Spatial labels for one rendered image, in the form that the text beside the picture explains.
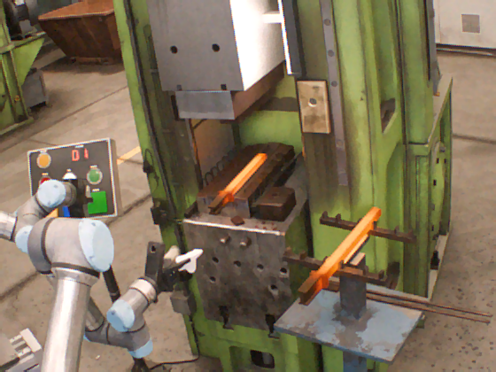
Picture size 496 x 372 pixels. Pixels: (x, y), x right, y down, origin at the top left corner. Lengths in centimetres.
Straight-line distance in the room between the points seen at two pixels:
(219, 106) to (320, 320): 72
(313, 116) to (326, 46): 23
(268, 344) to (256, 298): 23
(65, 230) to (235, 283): 93
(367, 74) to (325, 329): 77
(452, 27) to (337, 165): 529
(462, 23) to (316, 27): 532
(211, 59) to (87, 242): 76
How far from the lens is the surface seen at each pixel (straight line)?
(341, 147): 192
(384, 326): 177
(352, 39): 178
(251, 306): 216
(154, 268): 165
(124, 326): 156
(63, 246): 134
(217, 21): 177
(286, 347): 224
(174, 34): 186
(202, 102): 188
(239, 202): 199
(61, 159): 219
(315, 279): 151
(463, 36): 710
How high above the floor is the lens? 192
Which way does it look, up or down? 27 degrees down
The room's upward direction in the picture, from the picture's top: 9 degrees counter-clockwise
